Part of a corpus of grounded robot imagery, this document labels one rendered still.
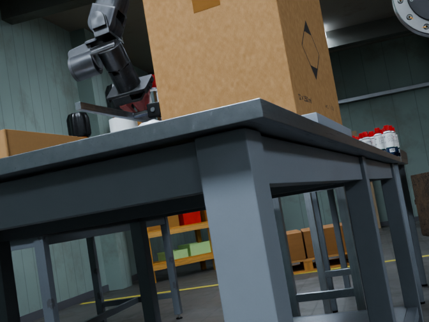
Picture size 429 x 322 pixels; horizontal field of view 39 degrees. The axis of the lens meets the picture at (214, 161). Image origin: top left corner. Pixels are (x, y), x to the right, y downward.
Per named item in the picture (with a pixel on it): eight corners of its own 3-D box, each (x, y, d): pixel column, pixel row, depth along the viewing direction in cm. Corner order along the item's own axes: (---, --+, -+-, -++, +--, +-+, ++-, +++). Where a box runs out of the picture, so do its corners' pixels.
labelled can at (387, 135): (396, 157, 364) (389, 124, 366) (387, 158, 366) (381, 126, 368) (396, 157, 369) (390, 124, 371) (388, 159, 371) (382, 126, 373)
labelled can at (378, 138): (387, 159, 371) (381, 126, 373) (378, 160, 372) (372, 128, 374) (387, 160, 376) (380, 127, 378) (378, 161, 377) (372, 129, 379)
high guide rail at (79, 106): (252, 141, 209) (251, 137, 209) (255, 140, 209) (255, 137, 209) (75, 110, 109) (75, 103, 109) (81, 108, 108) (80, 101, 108)
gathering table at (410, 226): (343, 293, 440) (320, 168, 448) (431, 283, 419) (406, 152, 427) (325, 314, 373) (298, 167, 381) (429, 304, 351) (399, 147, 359)
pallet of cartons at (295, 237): (359, 255, 670) (352, 220, 674) (364, 264, 589) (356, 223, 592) (258, 271, 690) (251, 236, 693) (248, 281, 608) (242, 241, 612)
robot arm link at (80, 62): (102, 7, 130) (119, 22, 139) (55, 25, 133) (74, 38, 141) (113, 58, 128) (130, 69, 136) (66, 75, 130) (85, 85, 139)
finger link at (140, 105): (136, 117, 147) (119, 84, 142) (162, 110, 144) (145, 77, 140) (128, 133, 142) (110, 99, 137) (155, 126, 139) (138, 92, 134)
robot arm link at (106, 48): (116, 43, 129) (119, 32, 133) (87, 53, 130) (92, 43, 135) (130, 71, 132) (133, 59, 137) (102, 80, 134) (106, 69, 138)
